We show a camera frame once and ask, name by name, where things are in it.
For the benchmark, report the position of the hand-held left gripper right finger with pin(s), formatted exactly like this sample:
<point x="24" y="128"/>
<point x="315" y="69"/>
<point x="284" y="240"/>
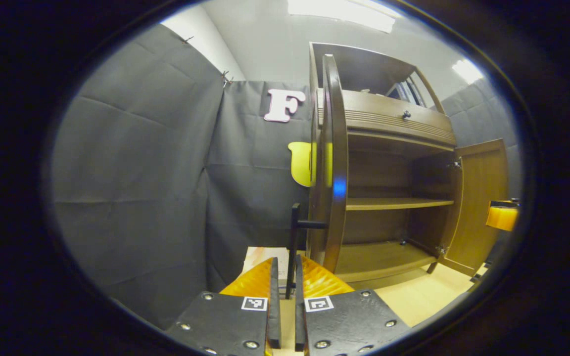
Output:
<point x="299" y="321"/>

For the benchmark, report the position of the white orange cover book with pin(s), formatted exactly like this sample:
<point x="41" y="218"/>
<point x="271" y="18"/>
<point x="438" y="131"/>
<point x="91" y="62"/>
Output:
<point x="260" y="257"/>

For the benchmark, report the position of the wooden cabinet door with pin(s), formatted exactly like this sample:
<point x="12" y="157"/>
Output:
<point x="337" y="148"/>
<point x="483" y="198"/>

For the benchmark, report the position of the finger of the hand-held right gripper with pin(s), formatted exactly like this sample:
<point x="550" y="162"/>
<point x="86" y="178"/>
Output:
<point x="502" y="217"/>

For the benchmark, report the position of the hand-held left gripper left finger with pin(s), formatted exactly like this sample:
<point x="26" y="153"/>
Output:
<point x="275" y="316"/>

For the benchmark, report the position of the grey upright book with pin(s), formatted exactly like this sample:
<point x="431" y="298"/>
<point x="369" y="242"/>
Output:
<point x="395" y="92"/>

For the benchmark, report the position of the small ceiling spotlight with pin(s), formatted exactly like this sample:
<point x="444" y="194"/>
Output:
<point x="467" y="71"/>

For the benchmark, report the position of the light blue upright book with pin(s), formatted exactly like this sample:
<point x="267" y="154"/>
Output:
<point x="406" y="92"/>

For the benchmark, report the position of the wooden double-door shoe cabinet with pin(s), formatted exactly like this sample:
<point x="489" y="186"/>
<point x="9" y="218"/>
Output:
<point x="394" y="202"/>

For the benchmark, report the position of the large ceiling light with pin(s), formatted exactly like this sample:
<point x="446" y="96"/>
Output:
<point x="339" y="12"/>

